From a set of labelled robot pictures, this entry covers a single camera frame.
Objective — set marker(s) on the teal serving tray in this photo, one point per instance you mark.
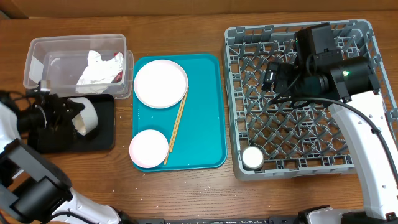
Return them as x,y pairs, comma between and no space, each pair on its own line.
201,139

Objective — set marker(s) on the red snack wrapper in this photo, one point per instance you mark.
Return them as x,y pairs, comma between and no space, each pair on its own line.
119,76

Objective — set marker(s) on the grey rice bowl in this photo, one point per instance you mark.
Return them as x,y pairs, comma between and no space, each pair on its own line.
86,120

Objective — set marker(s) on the large pink plate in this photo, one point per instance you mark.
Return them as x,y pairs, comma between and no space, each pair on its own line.
160,84

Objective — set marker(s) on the white cup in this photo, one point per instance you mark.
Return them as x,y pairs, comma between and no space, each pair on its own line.
252,158

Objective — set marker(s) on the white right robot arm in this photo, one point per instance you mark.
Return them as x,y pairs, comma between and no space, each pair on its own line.
348,86

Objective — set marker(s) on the white napkin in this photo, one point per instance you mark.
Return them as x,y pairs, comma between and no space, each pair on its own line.
99,73

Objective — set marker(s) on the wooden chopstick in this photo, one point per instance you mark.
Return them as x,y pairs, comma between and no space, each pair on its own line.
175,127
179,121

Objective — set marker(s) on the clear plastic waste bin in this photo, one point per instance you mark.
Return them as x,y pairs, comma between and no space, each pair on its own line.
61,61

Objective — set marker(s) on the grey dishwasher rack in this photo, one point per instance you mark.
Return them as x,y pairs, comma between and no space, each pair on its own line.
294,142

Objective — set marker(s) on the black plastic tray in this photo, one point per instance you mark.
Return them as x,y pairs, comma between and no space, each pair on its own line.
102,137

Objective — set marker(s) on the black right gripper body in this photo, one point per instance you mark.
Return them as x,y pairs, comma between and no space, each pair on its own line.
289,83

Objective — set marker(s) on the small pink plate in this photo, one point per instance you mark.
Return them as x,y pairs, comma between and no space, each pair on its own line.
148,148

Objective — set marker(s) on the black rail bar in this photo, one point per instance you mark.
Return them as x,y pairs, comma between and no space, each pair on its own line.
329,215

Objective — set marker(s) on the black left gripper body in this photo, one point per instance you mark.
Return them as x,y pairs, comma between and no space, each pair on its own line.
50,116

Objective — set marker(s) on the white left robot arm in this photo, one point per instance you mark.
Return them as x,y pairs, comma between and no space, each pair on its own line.
32,187

